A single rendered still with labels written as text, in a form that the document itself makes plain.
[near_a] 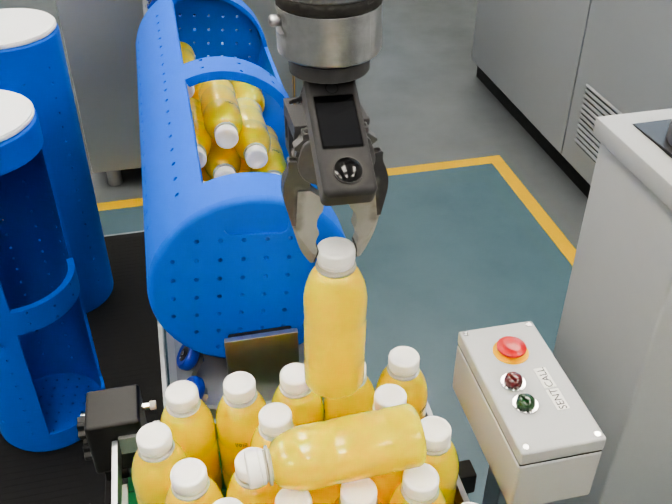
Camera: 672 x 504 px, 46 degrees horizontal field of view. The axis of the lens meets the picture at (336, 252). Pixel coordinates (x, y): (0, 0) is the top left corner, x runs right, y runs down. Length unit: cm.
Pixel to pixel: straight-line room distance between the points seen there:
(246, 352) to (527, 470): 40
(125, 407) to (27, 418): 107
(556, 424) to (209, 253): 48
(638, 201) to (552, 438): 69
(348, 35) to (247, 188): 42
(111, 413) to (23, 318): 87
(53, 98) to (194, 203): 125
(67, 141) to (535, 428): 169
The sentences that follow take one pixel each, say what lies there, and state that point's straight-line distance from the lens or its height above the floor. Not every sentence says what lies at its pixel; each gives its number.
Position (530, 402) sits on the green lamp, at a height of 111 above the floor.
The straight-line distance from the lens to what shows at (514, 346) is 98.
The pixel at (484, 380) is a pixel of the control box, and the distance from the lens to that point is 95.
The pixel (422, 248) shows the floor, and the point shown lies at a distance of 302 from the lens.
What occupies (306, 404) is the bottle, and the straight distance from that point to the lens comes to 98.
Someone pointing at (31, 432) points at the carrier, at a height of 23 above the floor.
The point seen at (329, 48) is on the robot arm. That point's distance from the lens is 65.
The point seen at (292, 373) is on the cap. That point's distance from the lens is 97.
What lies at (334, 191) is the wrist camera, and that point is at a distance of 64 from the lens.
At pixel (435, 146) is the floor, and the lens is 371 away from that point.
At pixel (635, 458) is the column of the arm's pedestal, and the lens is 179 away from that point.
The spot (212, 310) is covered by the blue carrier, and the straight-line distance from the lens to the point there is 111.
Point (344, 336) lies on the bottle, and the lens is 81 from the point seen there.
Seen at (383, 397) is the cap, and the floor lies 108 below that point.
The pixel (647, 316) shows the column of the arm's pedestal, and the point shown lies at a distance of 153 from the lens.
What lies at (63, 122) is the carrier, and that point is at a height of 79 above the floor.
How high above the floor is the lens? 177
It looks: 36 degrees down
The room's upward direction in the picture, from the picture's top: straight up
